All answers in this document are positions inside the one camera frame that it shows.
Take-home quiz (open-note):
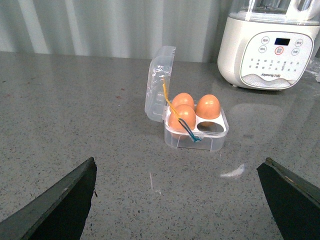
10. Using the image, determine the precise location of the brown egg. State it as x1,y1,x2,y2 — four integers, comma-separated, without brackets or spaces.
195,94,221,120
171,92,194,111
168,104,196,133

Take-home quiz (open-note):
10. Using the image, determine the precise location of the clear plastic bag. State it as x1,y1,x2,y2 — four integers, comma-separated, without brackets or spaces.
305,57,320,83

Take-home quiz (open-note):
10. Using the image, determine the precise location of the brown egg front left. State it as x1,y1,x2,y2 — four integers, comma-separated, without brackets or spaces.
168,104,196,133

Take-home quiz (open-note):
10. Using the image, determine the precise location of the clear plastic egg box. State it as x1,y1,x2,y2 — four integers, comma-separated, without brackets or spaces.
144,46,229,151

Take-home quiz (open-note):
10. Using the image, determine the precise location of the yellow rubber band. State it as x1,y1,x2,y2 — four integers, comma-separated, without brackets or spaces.
162,77,180,121

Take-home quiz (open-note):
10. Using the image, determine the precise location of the brown egg back left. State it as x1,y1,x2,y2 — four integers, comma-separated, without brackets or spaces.
171,92,194,111

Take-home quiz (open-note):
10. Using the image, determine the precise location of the brown egg back right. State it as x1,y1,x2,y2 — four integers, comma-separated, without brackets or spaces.
195,94,221,120

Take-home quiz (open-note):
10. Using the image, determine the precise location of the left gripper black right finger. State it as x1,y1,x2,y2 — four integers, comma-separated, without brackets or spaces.
257,157,320,240

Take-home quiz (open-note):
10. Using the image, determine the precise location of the blue rubber band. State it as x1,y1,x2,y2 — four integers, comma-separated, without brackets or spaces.
178,118,201,143

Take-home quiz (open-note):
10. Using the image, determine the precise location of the white soy milk maker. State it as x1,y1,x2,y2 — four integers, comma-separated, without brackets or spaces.
217,0,320,91

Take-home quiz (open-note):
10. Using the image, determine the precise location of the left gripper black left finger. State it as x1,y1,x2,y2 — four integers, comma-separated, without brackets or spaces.
0,157,97,240

